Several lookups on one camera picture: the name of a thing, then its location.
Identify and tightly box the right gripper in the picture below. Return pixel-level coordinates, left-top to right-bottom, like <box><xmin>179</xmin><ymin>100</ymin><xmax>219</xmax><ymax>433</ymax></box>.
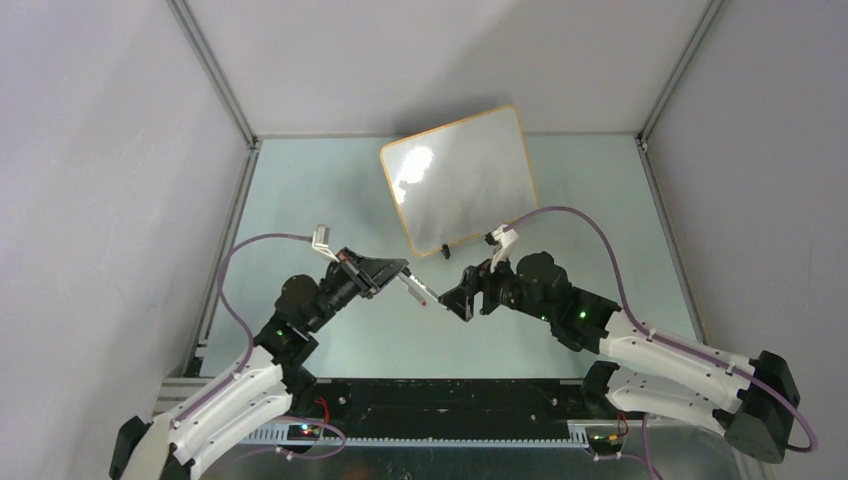
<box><xmin>439</xmin><ymin>247</ymin><xmax>554</xmax><ymax>323</ymax></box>

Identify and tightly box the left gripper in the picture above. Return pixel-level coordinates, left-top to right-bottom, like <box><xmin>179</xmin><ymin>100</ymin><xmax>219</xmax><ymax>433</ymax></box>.
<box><xmin>306</xmin><ymin>246</ymin><xmax>407</xmax><ymax>332</ymax></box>

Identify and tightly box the red capped marker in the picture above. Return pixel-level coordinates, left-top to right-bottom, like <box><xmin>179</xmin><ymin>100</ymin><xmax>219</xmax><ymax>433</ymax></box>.
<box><xmin>398</xmin><ymin>269</ymin><xmax>438</xmax><ymax>307</ymax></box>

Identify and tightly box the yellow framed whiteboard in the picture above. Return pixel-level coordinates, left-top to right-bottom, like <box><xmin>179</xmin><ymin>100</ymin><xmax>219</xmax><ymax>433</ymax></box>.
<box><xmin>379</xmin><ymin>105</ymin><xmax>540</xmax><ymax>257</ymax></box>

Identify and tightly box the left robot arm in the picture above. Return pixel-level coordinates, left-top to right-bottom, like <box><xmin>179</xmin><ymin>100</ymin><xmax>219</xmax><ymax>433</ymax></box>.
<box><xmin>108</xmin><ymin>248</ymin><xmax>409</xmax><ymax>479</ymax></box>

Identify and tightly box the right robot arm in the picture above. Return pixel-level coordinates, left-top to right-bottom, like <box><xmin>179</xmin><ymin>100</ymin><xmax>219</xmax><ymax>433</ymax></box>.
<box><xmin>439</xmin><ymin>252</ymin><xmax>800</xmax><ymax>464</ymax></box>

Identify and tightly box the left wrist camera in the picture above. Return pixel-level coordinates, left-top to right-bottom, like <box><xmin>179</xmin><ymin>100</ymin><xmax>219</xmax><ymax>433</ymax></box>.
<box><xmin>311</xmin><ymin>224</ymin><xmax>338</xmax><ymax>262</ymax></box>

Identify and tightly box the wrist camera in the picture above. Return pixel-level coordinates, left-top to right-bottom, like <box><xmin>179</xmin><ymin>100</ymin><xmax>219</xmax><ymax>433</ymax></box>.
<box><xmin>311</xmin><ymin>224</ymin><xmax>338</xmax><ymax>262</ymax></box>
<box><xmin>484</xmin><ymin>224</ymin><xmax>519</xmax><ymax>272</ymax></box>

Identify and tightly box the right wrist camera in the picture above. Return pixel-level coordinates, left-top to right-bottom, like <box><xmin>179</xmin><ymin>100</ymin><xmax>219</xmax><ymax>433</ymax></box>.
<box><xmin>484</xmin><ymin>224</ymin><xmax>519</xmax><ymax>272</ymax></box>

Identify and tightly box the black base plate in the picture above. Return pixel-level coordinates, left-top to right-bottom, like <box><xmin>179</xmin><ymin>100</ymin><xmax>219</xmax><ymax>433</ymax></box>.
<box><xmin>254</xmin><ymin>377</ymin><xmax>647</xmax><ymax>441</ymax></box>

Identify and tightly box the aluminium frame rail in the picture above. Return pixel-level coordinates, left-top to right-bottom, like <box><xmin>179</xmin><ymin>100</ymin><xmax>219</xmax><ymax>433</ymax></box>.
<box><xmin>165</xmin><ymin>0</ymin><xmax>260</xmax><ymax>150</ymax></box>

